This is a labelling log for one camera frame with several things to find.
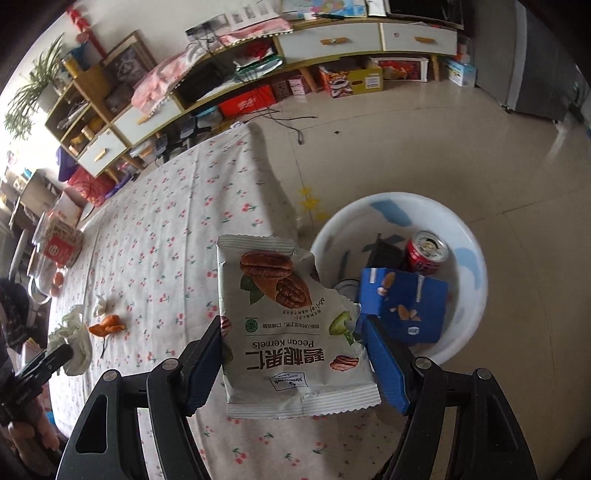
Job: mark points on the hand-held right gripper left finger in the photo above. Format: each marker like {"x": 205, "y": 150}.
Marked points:
{"x": 203, "y": 364}

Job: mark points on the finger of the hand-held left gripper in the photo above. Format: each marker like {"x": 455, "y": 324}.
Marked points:
{"x": 46, "y": 364}

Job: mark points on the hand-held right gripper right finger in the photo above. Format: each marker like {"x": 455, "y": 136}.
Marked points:
{"x": 385, "y": 364}

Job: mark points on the blue nut carton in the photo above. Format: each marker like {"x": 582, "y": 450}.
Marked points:
{"x": 406, "y": 304}

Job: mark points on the pecan snack packet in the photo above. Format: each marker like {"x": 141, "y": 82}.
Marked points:
{"x": 286, "y": 341}

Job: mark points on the black plastic food tray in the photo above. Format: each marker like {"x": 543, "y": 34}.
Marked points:
{"x": 385, "y": 256}

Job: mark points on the white plastic basin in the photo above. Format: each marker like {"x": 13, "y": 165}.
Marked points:
{"x": 466, "y": 286}

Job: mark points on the red drink can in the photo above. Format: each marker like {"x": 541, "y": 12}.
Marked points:
{"x": 427, "y": 256}

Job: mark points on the person's left hand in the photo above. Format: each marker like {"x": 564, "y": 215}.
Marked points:
{"x": 41, "y": 434}

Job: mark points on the black knitted cloth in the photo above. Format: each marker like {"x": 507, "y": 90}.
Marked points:
{"x": 14, "y": 314}

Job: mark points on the orange peel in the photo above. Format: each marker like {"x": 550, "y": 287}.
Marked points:
{"x": 108, "y": 326}

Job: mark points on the white crumpled tissue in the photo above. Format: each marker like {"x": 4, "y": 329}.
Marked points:
{"x": 100, "y": 305}

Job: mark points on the glass jar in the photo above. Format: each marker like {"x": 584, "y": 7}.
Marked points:
{"x": 39, "y": 267}

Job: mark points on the red label woven box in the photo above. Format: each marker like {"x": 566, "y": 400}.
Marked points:
{"x": 62, "y": 244}

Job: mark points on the cherry print tablecloth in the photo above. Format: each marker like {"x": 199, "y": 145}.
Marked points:
{"x": 175, "y": 221}

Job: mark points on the red bag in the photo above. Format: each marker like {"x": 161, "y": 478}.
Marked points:
{"x": 92, "y": 187}

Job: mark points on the white cabinet drawer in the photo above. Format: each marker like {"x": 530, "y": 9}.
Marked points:
{"x": 418, "y": 38}
{"x": 101, "y": 152}
{"x": 145, "y": 121}
{"x": 330, "y": 44}

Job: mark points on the red gift box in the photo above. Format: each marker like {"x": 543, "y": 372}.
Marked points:
{"x": 247, "y": 100}

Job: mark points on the green potted plant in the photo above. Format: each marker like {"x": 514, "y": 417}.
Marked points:
{"x": 34, "y": 87}

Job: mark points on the wooden shelf cabinet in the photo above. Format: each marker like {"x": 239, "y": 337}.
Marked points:
{"x": 87, "y": 87}

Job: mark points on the yellow cardboard box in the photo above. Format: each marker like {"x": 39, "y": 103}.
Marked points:
{"x": 351, "y": 81}

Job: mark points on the pink cloth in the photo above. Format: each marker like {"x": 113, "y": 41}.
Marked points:
{"x": 161, "y": 81}

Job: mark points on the small pink box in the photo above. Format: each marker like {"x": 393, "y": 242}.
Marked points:
{"x": 297, "y": 86}

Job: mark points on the red and white flat box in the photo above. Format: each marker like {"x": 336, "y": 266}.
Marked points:
{"x": 401, "y": 69}

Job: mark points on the blue and white box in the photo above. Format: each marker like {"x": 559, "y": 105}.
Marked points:
{"x": 461, "y": 71}

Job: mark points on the wooden TV cabinet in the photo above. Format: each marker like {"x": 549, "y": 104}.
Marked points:
{"x": 295, "y": 62}

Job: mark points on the grey refrigerator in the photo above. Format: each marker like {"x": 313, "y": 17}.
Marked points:
{"x": 531, "y": 60}

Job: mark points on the red hanging decoration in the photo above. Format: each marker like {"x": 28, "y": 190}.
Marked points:
{"x": 85, "y": 27}

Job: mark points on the map poster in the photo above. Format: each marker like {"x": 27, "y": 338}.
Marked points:
{"x": 323, "y": 8}

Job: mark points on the dark picture frame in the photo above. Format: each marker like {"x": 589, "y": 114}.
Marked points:
{"x": 129, "y": 64}

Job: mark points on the wall power strip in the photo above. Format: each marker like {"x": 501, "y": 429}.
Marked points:
{"x": 207, "y": 27}

